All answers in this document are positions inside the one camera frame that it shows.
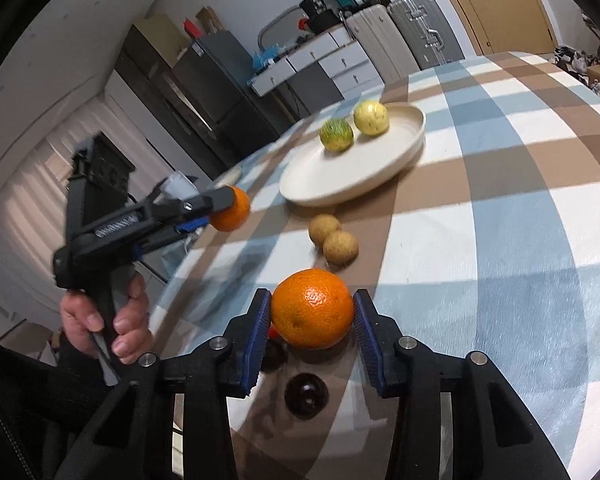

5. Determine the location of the yellow round fruit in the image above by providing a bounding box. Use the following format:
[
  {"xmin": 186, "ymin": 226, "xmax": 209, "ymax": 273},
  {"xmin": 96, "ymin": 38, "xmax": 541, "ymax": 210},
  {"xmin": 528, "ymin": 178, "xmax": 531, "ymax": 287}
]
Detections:
[{"xmin": 353, "ymin": 100, "xmax": 391, "ymax": 136}]

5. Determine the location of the dark tall cabinet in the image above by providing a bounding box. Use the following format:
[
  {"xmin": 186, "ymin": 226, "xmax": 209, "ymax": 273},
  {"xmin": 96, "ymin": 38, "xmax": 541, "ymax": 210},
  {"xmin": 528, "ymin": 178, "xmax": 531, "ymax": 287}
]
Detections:
[{"xmin": 114, "ymin": 24, "xmax": 231, "ymax": 181}]

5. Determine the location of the cream round plate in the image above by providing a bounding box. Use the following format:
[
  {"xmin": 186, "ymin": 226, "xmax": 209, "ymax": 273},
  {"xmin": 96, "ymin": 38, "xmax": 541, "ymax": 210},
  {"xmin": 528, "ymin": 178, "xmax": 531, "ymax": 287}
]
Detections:
[{"xmin": 279, "ymin": 101, "xmax": 427, "ymax": 207}]

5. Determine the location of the grey bent tube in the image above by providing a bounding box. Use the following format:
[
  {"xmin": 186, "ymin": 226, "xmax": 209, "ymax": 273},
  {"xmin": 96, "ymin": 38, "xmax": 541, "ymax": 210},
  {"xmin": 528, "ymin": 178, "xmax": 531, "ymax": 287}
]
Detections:
[{"xmin": 257, "ymin": 5, "xmax": 311, "ymax": 51}]

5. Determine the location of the large cardboard box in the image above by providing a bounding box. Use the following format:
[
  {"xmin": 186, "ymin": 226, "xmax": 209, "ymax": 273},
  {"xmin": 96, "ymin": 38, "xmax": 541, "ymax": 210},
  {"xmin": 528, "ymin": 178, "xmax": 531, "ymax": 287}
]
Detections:
[{"xmin": 132, "ymin": 12, "xmax": 191, "ymax": 68}]

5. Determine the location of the blue plastic bag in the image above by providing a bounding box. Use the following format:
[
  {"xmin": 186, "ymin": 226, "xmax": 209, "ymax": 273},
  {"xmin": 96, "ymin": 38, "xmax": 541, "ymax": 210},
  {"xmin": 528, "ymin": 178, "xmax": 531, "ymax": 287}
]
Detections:
[{"xmin": 252, "ymin": 42, "xmax": 286, "ymax": 71}]

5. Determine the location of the white drawer desk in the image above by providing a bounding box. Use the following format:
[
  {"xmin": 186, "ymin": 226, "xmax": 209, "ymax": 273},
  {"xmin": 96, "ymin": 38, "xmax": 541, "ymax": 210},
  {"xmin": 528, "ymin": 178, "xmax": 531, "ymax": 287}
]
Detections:
[{"xmin": 250, "ymin": 25, "xmax": 386, "ymax": 126}]

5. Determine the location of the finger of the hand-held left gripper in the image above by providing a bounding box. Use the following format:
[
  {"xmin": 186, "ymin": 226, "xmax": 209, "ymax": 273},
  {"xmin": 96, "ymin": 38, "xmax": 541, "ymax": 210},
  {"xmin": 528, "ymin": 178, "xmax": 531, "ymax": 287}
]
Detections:
[
  {"xmin": 130, "ymin": 186, "xmax": 237, "ymax": 228},
  {"xmin": 135, "ymin": 217, "xmax": 213, "ymax": 261}
]

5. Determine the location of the person's left hand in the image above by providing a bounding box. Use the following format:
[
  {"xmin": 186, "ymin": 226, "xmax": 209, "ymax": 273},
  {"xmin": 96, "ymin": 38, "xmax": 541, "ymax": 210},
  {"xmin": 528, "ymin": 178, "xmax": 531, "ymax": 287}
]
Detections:
[{"xmin": 60, "ymin": 272, "xmax": 155, "ymax": 366}]

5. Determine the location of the brown round fruit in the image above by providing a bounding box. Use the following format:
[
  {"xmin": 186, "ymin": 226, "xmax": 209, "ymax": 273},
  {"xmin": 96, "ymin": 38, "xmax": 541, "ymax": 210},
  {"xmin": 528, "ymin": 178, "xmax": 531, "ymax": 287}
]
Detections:
[
  {"xmin": 308, "ymin": 214, "xmax": 342, "ymax": 247},
  {"xmin": 322, "ymin": 230, "xmax": 360, "ymax": 267}
]

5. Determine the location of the large orange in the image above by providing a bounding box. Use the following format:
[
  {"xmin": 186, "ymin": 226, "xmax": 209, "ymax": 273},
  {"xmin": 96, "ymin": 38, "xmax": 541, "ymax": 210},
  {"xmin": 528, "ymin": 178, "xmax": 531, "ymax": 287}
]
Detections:
[{"xmin": 271, "ymin": 268, "xmax": 356, "ymax": 351}]

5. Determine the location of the black bag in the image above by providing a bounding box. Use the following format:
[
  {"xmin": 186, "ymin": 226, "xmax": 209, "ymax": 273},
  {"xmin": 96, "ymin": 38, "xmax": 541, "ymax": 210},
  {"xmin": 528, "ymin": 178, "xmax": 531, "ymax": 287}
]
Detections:
[{"xmin": 299, "ymin": 0, "xmax": 343, "ymax": 31}]

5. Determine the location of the person's left forearm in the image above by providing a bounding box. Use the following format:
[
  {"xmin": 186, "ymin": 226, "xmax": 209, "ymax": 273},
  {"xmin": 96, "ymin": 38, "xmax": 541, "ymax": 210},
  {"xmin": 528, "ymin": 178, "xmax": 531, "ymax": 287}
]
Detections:
[{"xmin": 0, "ymin": 325, "xmax": 126, "ymax": 480}]

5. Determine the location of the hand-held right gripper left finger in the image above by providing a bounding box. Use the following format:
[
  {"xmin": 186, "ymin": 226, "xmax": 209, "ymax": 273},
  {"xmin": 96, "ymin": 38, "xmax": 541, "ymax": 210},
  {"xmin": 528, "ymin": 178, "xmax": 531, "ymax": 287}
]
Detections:
[{"xmin": 55, "ymin": 287, "xmax": 273, "ymax": 480}]

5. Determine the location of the grey refrigerator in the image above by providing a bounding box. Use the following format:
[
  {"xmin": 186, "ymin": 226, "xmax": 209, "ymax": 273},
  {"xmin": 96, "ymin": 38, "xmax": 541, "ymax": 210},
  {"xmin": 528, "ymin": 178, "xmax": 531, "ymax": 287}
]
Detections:
[{"xmin": 171, "ymin": 30, "xmax": 301, "ymax": 168}]

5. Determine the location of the dark purple plum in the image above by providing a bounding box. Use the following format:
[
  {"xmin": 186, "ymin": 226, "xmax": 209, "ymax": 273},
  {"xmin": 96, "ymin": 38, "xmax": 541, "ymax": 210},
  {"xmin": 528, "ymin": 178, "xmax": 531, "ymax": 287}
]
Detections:
[
  {"xmin": 284, "ymin": 374, "xmax": 330, "ymax": 417},
  {"xmin": 260, "ymin": 341, "xmax": 287, "ymax": 373}
]

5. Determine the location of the pile of shoes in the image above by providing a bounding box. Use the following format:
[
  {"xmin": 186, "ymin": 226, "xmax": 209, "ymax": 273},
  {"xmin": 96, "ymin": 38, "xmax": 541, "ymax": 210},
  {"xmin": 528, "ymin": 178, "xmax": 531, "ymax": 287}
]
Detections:
[{"xmin": 552, "ymin": 45, "xmax": 600, "ymax": 111}]

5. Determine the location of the small orange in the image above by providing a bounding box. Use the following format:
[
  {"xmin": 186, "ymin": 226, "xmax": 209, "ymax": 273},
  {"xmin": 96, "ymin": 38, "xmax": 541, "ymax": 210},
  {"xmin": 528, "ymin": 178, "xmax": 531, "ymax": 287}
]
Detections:
[{"xmin": 209, "ymin": 186, "xmax": 251, "ymax": 233}]

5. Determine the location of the wooden door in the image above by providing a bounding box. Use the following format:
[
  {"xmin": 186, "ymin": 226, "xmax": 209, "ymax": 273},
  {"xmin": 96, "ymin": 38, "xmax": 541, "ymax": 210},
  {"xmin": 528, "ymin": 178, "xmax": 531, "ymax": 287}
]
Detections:
[{"xmin": 422, "ymin": 0, "xmax": 556, "ymax": 56}]

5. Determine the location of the pale curtain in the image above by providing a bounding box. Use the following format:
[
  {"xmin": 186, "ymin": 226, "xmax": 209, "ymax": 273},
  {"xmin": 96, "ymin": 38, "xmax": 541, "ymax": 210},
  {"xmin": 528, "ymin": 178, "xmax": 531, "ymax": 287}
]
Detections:
[{"xmin": 0, "ymin": 95, "xmax": 171, "ymax": 331}]

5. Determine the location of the green striped round fruit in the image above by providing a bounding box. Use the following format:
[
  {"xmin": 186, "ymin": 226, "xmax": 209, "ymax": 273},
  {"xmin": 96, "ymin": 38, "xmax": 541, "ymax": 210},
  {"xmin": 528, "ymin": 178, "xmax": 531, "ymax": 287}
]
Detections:
[{"xmin": 319, "ymin": 118, "xmax": 355, "ymax": 153}]

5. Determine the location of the silver suitcase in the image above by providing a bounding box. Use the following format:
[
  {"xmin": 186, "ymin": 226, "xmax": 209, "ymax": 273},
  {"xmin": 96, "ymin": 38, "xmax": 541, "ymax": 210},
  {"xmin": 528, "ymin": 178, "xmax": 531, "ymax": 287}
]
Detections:
[{"xmin": 386, "ymin": 0, "xmax": 466, "ymax": 72}]

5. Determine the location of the white kettle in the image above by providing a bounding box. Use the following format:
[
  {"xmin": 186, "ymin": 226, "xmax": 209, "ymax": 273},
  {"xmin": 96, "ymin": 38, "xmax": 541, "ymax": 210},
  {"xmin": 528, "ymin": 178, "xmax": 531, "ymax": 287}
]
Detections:
[{"xmin": 162, "ymin": 171, "xmax": 198, "ymax": 201}]

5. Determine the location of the beige suitcase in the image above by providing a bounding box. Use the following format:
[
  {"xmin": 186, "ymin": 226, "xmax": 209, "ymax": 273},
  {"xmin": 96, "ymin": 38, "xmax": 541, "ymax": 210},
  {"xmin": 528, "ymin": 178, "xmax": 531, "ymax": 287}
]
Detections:
[{"xmin": 344, "ymin": 4, "xmax": 421, "ymax": 86}]

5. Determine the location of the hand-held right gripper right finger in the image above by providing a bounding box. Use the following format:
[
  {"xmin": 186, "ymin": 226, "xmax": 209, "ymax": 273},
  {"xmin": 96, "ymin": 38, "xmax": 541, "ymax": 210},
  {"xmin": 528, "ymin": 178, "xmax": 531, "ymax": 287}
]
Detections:
[{"xmin": 352, "ymin": 289, "xmax": 573, "ymax": 480}]

